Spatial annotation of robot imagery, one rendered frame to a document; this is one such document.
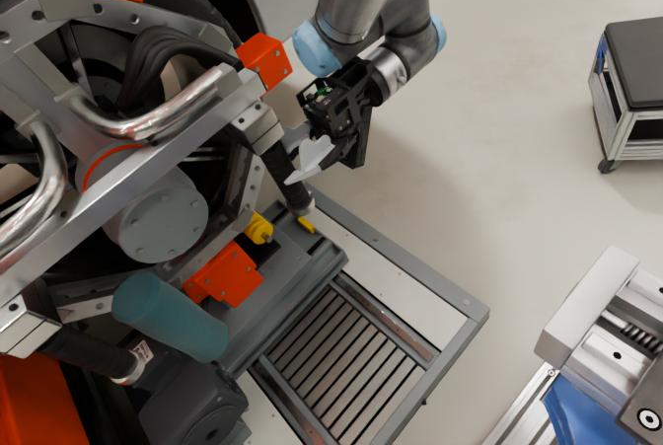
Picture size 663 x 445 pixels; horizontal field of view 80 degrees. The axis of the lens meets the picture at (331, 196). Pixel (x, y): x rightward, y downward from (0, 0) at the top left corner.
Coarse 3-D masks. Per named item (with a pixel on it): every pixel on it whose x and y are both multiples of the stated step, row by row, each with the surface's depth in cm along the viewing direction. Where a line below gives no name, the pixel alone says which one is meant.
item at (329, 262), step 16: (272, 208) 147; (288, 224) 141; (304, 224) 135; (304, 240) 135; (320, 240) 129; (320, 256) 127; (336, 256) 125; (320, 272) 123; (336, 272) 129; (304, 288) 124; (320, 288) 127; (288, 304) 122; (304, 304) 124; (272, 320) 120; (288, 320) 122; (256, 336) 118; (272, 336) 120; (240, 352) 117; (256, 352) 118; (224, 368) 114; (240, 368) 116
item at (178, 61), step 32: (0, 32) 52; (64, 32) 58; (192, 64) 78; (0, 160) 60; (32, 160) 63; (192, 160) 83; (224, 160) 88; (32, 192) 65; (0, 224) 64; (64, 256) 73; (96, 256) 81
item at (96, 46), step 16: (80, 32) 77; (96, 32) 79; (112, 32) 81; (48, 48) 75; (80, 48) 78; (96, 48) 80; (112, 48) 82; (128, 48) 84; (64, 64) 78; (96, 64) 81; (112, 64) 84; (96, 80) 79; (112, 80) 81; (160, 80) 92; (112, 96) 82; (160, 96) 93; (0, 112) 74
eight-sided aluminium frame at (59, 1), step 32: (32, 0) 46; (64, 0) 48; (96, 0) 50; (32, 32) 47; (128, 32) 54; (192, 32) 62; (224, 32) 63; (256, 160) 81; (256, 192) 85; (224, 224) 84; (192, 256) 82; (64, 288) 70; (96, 288) 74; (64, 320) 68
